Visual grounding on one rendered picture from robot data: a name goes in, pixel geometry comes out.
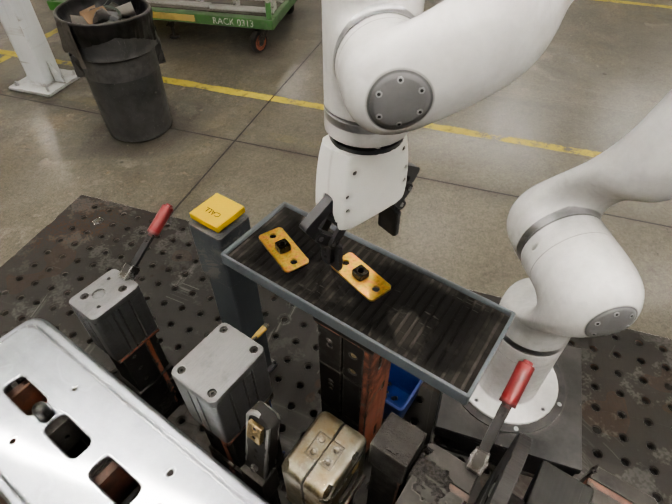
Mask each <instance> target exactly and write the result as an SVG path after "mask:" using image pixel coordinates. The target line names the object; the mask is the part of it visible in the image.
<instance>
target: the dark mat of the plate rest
mask: <svg viewBox="0 0 672 504"><path fill-rule="evenodd" d="M304 219H305V216H303V215H301V214H299V213H297V212H294V211H292V210H290V209H288V208H286V207H284V208H283V209H282V210H280V211H279V212H278V213H277V214H276V215H274V216H273V217H272V218H271V219H270V220H269V221H267V222H266V223H265V224H264V225H262V226H261V227H260V228H259V229H258V230H256V231H255V232H254V233H253V234H252V235H250V236H249V237H248V238H247V239H246V240H245V241H243V242H242V243H241V244H240V245H239V246H237V247H236V248H235V249H234V250H233V251H231V252H230V253H229V254H228V255H227V256H229V257H231V258H233V259H234V260H236V261H238V262H240V263H241V264H243V265H245V266H247V267H248V268H250V269H252V270H253V271H255V272H257V273H259V274H260V275H262V276H264V277H266V278H267V279H269V280H271V281H273V282H274V283H276V284H278V285H280V286H281V287H283V288H285V289H287V290H288V291H290V292H292V293H293V294H295V295H297V296H299V297H300V298H302V299H304V300H306V301H307V302H309V303H311V304H313V305H314V306H316V307H318V308H320V309H321V310H323V311H325V312H326V313H328V314H330V315H332V316H333V317H335V318H337V319H339V320H340V321H342V322H344V323H346V324H347V325H349V326H351V327H353V328H354V329H356V330H358V331H360V332H361V333H363V334H365V335H366V336H368V337H370V338H372V339H373V340H375V341H377V342H379V343H380V344H382V345H384V346H386V347H387V348H389V349H391V350H393V351H394V352H396V353H398V354H399V355H401V356H403V357H405V358H406V359H408V360H410V361H412V362H413V363H415V364H417V365H419V366H420V367H422V368H424V369H426V370H427V371H429V372H431V373H433V374H434V375H436V376H438V377H439V378H441V379H443V380H445V381H446V382H448V383H450V384H452V385H453V386H455V387H457V388H459V389H460V390H462V391H464V392H466V393H468V391H469V389H470V387H471V386H472V384H473V382H474V380H475V379H476V377H477V375H478V373H479V371H480V370H481V368H482V366H483V364H484V362H485V361H486V359H487V357H488V355H489V354H490V352H491V350H492V348H493V347H494V345H495V343H496V341H497V340H498V338H499V336H500V334H501V333H502V331H503V329H504V327H505V325H506V324H507V322H508V320H509V318H510V316H508V315H506V314H504V313H502V312H500V311H498V310H496V309H494V308H492V307H490V306H488V305H485V304H483V303H481V302H479V301H477V300H475V299H473V298H471V297H469V296H467V295H465V294H463V293H461V292H459V291H457V290H455V289H453V288H451V287H449V286H447V285H444V284H442V283H440V282H438V281H436V280H434V279H432V278H430V277H428V276H426V275H424V274H422V273H420V272H418V271H416V270H413V269H411V268H409V267H407V266H405V265H403V264H401V263H399V262H397V261H395V260H393V259H391V258H389V257H387V256H385V255H383V254H381V253H379V252H377V251H375V250H372V249H370V248H368V247H366V246H364V245H362V244H360V243H358V242H356V241H354V240H352V239H350V238H348V237H346V236H344V235H343V237H342V239H341V241H340V244H341V245H342V246H343V255H345V254H347V253H349V252H351V253H353V254H354V255H356V256H357V257H358V258H359V259H360V260H362V261H363V262H364V263H365V264H366V265H368V266H369V267H370V268H371V269H372V270H373V271H375V272H376V273H377V274H378V275H379V276H381V277H382V278H383V279H384V280H385V281H387V282H388V283H389V284H390V285H391V290H390V291H388V292H387V293H386V294H384V295H383V296H381V297H380V298H378V299H377V300H375V301H373V302H370V301H368V300H367V299H366V298H365V297H364V296H363V295H362V294H361V293H359V292H358V291H357V290H356V289H355V288H354V287H353V286H352V285H351V284H349V283H348V282H347V281H346V280H345V279H344V278H343V277H342V276H341V275H339V274H338V273H337V272H336V271H335V270H334V269H333V268H332V267H331V265H328V264H327V263H325V262H324V260H323V259H322V256H321V244H319V243H316V242H315V241H314V240H313V239H312V238H311V237H310V236H309V235H307V234H306V233H305V232H304V231H303V230H302V229H301V228H300V227H299V225H300V223H301V222H302V221H303V220H304ZM278 227H281V228H283V230H284V231H285V232H286V233H287V234H288V236H289V237H290V238H291V239H292V240H293V241H294V243H295V244H296V245H297V246H298V247H299V249H300V250H301V251H302V252H303V253H304V254H305V256H306V257H307V258H308V259H309V263H308V264H307V265H305V266H303V267H300V268H298V269H296V270H294V271H292V272H290V273H285V272H284V271H283V270H282V268H281V267H280V266H279V265H278V263H277V262H276V261H275V259H274V258H273V257H272V256H271V254H270V253H269V252H268V250H267V249H266V248H265V247H264V245H263V244H262V243H261V241H260V240H259V236H260V235H261V234H263V233H266V232H268V231H270V230H273V229H275V228H278Z"/></svg>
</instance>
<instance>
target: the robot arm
mask: <svg viewBox="0 0 672 504"><path fill-rule="evenodd" d="M573 1H574V0H444V1H442V2H440V3H439V4H437V5H435V6H434V7H432V8H430V9H429V10H427V11H425V12H424V5H425V0H321V3H322V44H323V85H324V126H325V130H326V132H327V133H328V135H326V136H325V137H323V140H322V143H321V147H320V152H319V157H318V164H317V174H316V206H315V207H314V208H313V209H312V211H311V212H310V213H309V214H308V215H307V216H306V217H305V219H304V220H303V221H302V222H301V223H300V225H299V227H300V228H301V229H302V230H303V231H304V232H305V233H306V234H307V235H309V236H310V237H311V238H312V239H313V240H314V241H315V242H316V243H319V244H321V256H322V259H323V260H324V262H325V263H327V264H328V265H331V266H333V267H334V268H335V269H336V270H337V271H339V270H341V269H342V267H343V246H342V245H341V244H340V241H341V239H342V237H343V235H344V233H345V232H346V230H347V229H351V228H353V227H355V226H357V225H359V224H361V223H362V222H364V221H366V220H368V219H369V218H371V217H373V216H375V215H376V214H378V213H379V217H378V225H379V226H381V227H382V228H383V229H384V230H386V231H387V232H388V233H390V234H391V235H392V236H396V235H398V233H399V225H400V217H401V211H400V210H401V209H403V208H404V207H405V205H406V201H405V198H406V197H407V195H408V194H409V192H410V191H411V190H412V187H413V185H412V182H414V180H415V178H416V176H417V175H418V173H419V170H420V168H419V167H418V166H416V165H415V164H413V163H409V162H408V137H407V133H408V132H409V131H412V130H416V129H419V128H421V127H424V126H426V125H429V124H431V123H434V122H436V121H439V120H441V119H443V118H446V117H448V116H450V115H452V114H454V113H456V112H459V111H461V110H463V109H465V108H467V107H469V106H471V105H473V104H475V103H477V102H479V101H481V100H483V99H485V98H487V97H489V96H490V95H492V94H494V93H496V92H497V91H499V90H501V89H503V88H504V87H506V86H507V85H509V84H510V83H512V82H513V81H515V80H516V79H517V78H518V77H520V76H521V75H522V74H523V73H525V72H526V71H527V70H528V69H529V68H530V67H531V66H532V65H533V64H534V63H535V62H536V61H537V60H538V59H539V58H540V56H541V55H542V54H543V53H544V51H545V50H546V49H547V47H548V46H549V44H550V43H551V41H552V39H553V37H554V36H555V34H556V32H557V30H558V28H559V26H560V24H561V22H562V20H563V18H564V16H565V14H566V12H567V9H568V8H569V6H570V5H571V3H572V2H573ZM671 199H672V89H671V90H670V91H669V92H668V93H667V94H666V96H665V97H664V98H663V99H662V100H661V101H660V102H659V103H658V104H657V105H656V106H655V107H654V108H653V109H652V110H651V111H650V112H649V113H648V114H647V115H646V116H645V117H644V119H643V120H642V121H641V122H640V123H639V124H638V125H636V126H635V127H634V128H633V129H632V130H631V131H630V132H629V133H628V134H626V135H625V136H624V137H623V138H622V139H620V140H619V141H618V142H616V143H615V144H614V145H612V146H611V147H609V148H608V149H607V150H605V151H604V152H602V153H601V154H599V155H597V156H596V157H594V158H592V159H591V160H589V161H587V162H585V163H583V164H581V165H579V166H576V167H574V168H572V169H570V170H567V171H565V172H562V173H560V174H558V175H555V176H553V177H551V178H549V179H546V180H544V181H542V182H540V183H538V184H536V185H534V186H533V187H531V188H529V189H528V190H527V191H525V192H524V193H523V194H522V195H521V196H519V198H518V199H517V200H516V201H515V202H514V204H513V205H512V207H511V209H510V211H509V214H508V217H507V233H508V236H509V240H510V242H511V245H512V247H513V248H514V250H515V252H516V254H517V256H518V258H519V260H520V262H521V264H522V265H523V267H524V269H525V271H526V273H527V275H528V277H529V278H525V279H522V280H519V281H517V282H516V283H514V284H513V285H512V286H510V287H509V288H508V290H507V291H506V292H505V294H504V295H503V297H502V299H501V301H500V304H499V305H501V306H503V307H505V308H507V309H509V310H512V311H514V312H515V313H516V315H515V317H514V320H513V322H512V324H511V326H510V327H509V329H508V331H507V333H506V335H505V336H504V338H503V340H502V342H501V344H500V346H499V347H498V349H497V351H496V353H495V355H494V356H493V358H492V360H491V362H490V364H489V365H488V367H487V369H486V371H485V373H484V375H483V376H482V378H481V380H480V382H479V384H478V385H477V387H476V389H475V391H474V393H473V394H472V396H471V398H470V400H469V402H470V403H471V404H472V405H473V406H474V407H475V408H476V409H478V410H479V411H480V412H482V413H483V414H485V415H486V416H488V417H490V418H492V419H494V417H495V415H496V412H497V410H498V408H499V406H500V404H501V403H502V401H500V400H499V398H500V396H501V395H502V393H503V391H504V389H505V387H506V385H507V383H508V381H509V379H510V377H511V375H512V373H513V371H514V369H515V367H516V365H517V363H518V361H523V360H524V359H526V360H529V361H530V362H532V363H533V367H534V368H535V371H534V373H533V375H532V377H531V379H530V380H529V382H528V384H527V386H526V388H525V390H524V392H523V394H522V396H521V398H520V400H519V402H518V404H517V407H516V409H514V408H511V410H510V412H509V414H508V416H507V418H506V420H505V422H504V423H507V424H517V425H521V424H529V423H532V422H535V421H538V420H539V419H541V418H543V417H544V416H545V415H547V414H548V413H549V412H550V410H551V409H552V407H553V406H554V405H555V402H556V399H557V396H558V381H557V377H556V374H555V371H554V369H553V366H554V364H555V363H556V361H557V359H558V358H559V356H560V355H561V353H562V351H563V350H564V348H565V347H566V345H567V343H568V342H569V340H570V338H571V337H576V338H584V337H597V336H604V335H605V336H607V335H610V334H614V333H617V332H620V331H622V330H624V329H626V328H628V327H629V326H631V325H632V324H633V323H634V322H635V321H636V319H637V318H638V316H639V315H640V313H641V310H642V308H643V304H644V299H645V290H644V285H643V282H642V279H641V277H640V275H639V272H638V271H637V269H636V267H635V266H634V264H633V263H632V261H631V260H630V258H629V257H628V255H627V254H626V253H625V251H624V250H623V249H622V247H621V246H620V245H619V243H618V242H617V241H616V239H615V238H614V237H613V235H612V234H611V233H610V231H609V230H608V229H607V227H606V226H605V225H604V223H603V222H602V220H601V217H602V215H603V213H604V212H605V211H606V210H607V209H608V208H610V207H611V206H613V205H615V204H616V203H619V202H621V201H625V200H629V201H639V202H652V203H653V202H662V201H668V200H671ZM332 223H333V224H334V225H335V226H337V228H336V230H335V232H334V233H333V235H332V234H331V233H330V232H328V230H329V228H330V226H331V224H332ZM319 225H320V226H319ZM318 227H319V228H318Z"/></svg>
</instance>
